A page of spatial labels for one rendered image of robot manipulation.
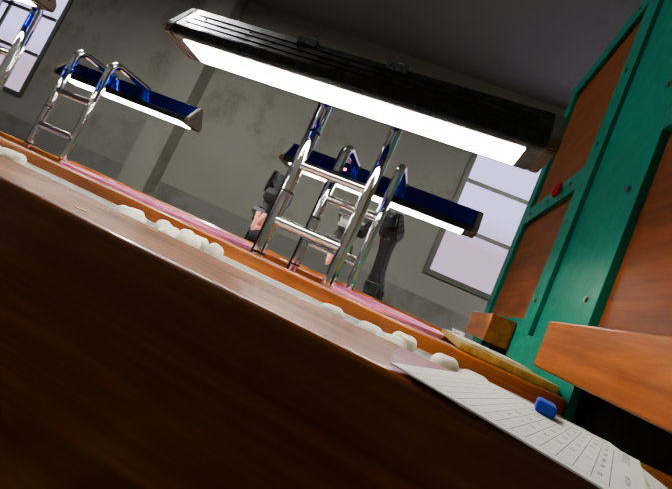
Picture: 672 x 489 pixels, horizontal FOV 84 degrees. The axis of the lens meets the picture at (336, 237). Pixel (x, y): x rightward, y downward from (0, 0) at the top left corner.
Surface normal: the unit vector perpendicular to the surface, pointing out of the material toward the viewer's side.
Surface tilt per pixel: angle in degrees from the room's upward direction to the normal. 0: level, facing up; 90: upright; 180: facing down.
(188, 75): 90
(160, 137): 90
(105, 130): 90
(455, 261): 90
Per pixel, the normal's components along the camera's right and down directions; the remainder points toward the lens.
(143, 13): -0.11, -0.14
